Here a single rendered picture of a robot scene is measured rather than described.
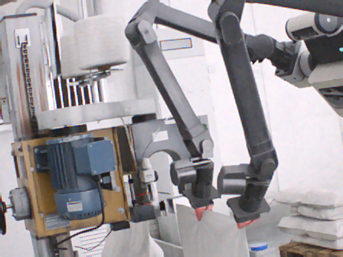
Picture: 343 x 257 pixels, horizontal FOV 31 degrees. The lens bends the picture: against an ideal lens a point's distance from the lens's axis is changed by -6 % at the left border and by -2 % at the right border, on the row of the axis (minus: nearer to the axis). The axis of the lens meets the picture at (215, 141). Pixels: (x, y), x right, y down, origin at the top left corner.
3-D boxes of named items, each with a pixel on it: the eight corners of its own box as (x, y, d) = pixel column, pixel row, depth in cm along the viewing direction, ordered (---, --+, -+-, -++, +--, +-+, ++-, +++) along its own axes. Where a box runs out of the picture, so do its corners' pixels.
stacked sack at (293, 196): (363, 192, 517) (361, 175, 516) (297, 209, 489) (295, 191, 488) (333, 190, 555) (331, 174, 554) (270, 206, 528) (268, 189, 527)
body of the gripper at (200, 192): (181, 196, 193) (183, 175, 189) (211, 189, 197) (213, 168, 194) (191, 207, 188) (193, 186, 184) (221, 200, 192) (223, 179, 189)
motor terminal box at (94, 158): (119, 177, 185) (113, 138, 184) (94, 183, 177) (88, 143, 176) (101, 179, 190) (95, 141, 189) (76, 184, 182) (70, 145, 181)
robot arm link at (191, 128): (149, 16, 175) (136, 23, 184) (132, 24, 172) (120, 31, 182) (220, 148, 184) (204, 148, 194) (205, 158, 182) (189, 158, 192)
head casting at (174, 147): (207, 191, 224) (194, 106, 222) (142, 205, 213) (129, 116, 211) (172, 187, 251) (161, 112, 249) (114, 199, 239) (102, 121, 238)
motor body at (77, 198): (112, 214, 187) (99, 131, 186) (65, 224, 180) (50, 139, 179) (98, 210, 200) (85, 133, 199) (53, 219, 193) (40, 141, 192)
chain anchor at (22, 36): (32, 44, 199) (30, 26, 199) (17, 47, 197) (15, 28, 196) (30, 46, 202) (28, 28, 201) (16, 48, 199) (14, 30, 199)
